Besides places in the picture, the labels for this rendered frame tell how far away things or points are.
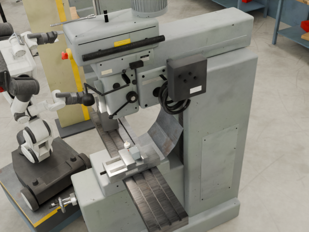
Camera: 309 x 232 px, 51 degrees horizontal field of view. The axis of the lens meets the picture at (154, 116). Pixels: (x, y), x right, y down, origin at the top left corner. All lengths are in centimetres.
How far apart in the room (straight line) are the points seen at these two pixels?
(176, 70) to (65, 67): 230
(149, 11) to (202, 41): 39
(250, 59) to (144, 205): 109
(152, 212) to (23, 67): 116
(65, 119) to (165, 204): 243
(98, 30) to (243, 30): 91
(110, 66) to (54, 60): 199
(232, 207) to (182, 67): 162
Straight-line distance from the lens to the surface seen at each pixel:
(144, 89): 191
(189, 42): 193
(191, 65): 166
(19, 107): 221
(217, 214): 288
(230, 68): 203
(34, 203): 274
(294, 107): 445
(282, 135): 399
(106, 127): 245
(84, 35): 167
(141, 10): 178
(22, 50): 208
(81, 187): 240
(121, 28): 170
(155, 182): 206
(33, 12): 351
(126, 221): 260
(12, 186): 313
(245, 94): 223
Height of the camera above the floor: 252
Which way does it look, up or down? 38 degrees down
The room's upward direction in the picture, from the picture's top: 5 degrees counter-clockwise
